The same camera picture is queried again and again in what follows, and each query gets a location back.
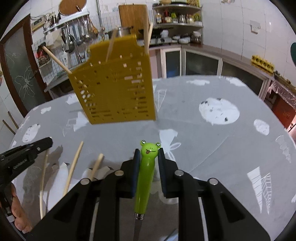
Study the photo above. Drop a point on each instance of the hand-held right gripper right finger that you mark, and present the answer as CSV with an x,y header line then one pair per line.
x,y
161,176

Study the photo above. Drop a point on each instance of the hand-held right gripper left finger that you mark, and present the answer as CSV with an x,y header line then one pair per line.
x,y
135,176

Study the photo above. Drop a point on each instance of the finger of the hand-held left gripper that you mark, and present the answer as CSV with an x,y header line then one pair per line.
x,y
41,144

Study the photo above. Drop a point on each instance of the wooden chopstick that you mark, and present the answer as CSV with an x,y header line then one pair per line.
x,y
111,45
97,166
73,168
150,33
56,60
43,185

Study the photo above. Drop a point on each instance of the yellow perforated utensil holder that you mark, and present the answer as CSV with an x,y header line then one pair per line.
x,y
115,92

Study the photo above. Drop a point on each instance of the row of hanging kitchen utensils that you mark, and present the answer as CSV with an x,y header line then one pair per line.
x,y
78,32

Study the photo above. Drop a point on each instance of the person's left hand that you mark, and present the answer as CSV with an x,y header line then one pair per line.
x,y
20,215

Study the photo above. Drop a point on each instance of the wooden sticks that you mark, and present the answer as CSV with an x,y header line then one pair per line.
x,y
10,125

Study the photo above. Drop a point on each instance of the grey printed tablecloth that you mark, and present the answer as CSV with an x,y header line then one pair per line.
x,y
208,150

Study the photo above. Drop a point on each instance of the steel sink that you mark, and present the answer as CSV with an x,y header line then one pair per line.
x,y
57,80

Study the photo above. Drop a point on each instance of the brown frosted glass door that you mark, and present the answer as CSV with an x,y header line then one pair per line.
x,y
20,69

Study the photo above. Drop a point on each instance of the white soap dispenser bottle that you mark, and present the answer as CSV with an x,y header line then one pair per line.
x,y
66,59

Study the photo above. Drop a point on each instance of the red black hanging bag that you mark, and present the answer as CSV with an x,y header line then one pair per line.
x,y
42,54

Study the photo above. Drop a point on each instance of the kitchen counter cabinet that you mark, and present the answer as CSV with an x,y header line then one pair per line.
x,y
208,62

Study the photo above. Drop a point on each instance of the rack cutlery caddy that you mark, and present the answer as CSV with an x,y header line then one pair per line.
x,y
53,18

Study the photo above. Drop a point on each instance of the steel gas stove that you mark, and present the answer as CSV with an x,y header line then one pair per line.
x,y
159,40

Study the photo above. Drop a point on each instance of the steel pot with lid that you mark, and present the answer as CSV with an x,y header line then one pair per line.
x,y
120,32

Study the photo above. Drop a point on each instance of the red cabinet with plastic cover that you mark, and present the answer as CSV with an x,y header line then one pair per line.
x,y
283,104

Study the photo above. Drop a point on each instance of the round wooden cutting board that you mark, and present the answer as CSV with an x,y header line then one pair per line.
x,y
72,7

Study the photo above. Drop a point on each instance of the glass jar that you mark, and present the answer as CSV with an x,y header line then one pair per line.
x,y
196,38

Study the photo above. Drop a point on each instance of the black wok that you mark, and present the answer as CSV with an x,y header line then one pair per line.
x,y
161,31

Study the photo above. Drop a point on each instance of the yellow egg carton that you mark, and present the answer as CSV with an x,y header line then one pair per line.
x,y
263,62

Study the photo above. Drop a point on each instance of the metal corner shelf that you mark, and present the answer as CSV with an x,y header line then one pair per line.
x,y
178,24

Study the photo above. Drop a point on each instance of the rectangular wooden cutting board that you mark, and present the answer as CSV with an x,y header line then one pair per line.
x,y
133,18

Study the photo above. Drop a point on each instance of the row of condiment bottles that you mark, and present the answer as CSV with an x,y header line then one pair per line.
x,y
178,17

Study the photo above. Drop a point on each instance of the white wall controller box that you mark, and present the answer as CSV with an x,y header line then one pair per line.
x,y
39,22

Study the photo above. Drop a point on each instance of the metal wall rack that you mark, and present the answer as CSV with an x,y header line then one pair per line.
x,y
67,22

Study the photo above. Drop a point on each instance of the metal wall pipe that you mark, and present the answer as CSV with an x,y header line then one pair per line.
x,y
99,11

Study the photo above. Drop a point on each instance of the white wall socket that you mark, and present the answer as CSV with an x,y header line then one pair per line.
x,y
255,26

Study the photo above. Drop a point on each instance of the green round wall hanger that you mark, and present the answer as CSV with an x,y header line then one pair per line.
x,y
293,54

